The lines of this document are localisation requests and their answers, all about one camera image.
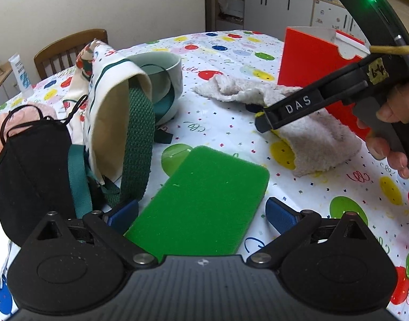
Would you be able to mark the person's right hand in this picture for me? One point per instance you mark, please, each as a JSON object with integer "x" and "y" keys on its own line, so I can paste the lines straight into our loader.
{"x": 403, "y": 103}

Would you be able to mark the white plastic bag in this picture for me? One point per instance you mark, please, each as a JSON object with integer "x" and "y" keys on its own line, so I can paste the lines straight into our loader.
{"x": 229, "y": 5}

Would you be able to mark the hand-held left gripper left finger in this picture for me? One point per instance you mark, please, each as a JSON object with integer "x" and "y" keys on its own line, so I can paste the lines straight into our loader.
{"x": 124, "y": 212}

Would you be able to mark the balloon print tablecloth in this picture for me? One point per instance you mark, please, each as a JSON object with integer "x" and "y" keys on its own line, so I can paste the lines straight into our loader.
{"x": 224, "y": 133}

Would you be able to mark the black face mask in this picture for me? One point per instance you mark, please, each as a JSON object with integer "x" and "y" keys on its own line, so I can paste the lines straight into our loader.
{"x": 30, "y": 180}

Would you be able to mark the yellow rubber band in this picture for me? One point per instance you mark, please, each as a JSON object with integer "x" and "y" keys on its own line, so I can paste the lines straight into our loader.
{"x": 398, "y": 50}

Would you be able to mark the red cardboard box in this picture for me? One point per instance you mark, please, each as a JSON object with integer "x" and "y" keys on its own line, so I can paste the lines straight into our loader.
{"x": 304, "y": 60}

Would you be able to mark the white cabinet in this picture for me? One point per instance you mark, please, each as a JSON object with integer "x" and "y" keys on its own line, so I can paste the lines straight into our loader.
{"x": 331, "y": 16}
{"x": 278, "y": 6}

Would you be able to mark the mint green bowl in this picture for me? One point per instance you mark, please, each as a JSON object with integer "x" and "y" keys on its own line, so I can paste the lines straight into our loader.
{"x": 167, "y": 67}

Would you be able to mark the beige terry towel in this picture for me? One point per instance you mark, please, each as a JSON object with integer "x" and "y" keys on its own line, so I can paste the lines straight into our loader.
{"x": 321, "y": 140}

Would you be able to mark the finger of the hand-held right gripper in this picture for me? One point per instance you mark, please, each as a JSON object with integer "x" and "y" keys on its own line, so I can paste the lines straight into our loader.
{"x": 298, "y": 108}

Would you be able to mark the wooden chair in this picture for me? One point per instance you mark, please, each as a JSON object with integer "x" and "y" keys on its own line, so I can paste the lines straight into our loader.
{"x": 71, "y": 40}

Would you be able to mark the white tube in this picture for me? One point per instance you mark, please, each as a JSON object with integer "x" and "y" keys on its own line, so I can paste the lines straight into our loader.
{"x": 22, "y": 73}

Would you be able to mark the green sponge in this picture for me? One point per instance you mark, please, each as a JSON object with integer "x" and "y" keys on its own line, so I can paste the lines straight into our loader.
{"x": 197, "y": 200}

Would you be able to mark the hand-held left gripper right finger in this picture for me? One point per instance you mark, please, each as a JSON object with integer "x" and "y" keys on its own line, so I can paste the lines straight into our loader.
{"x": 279, "y": 215}

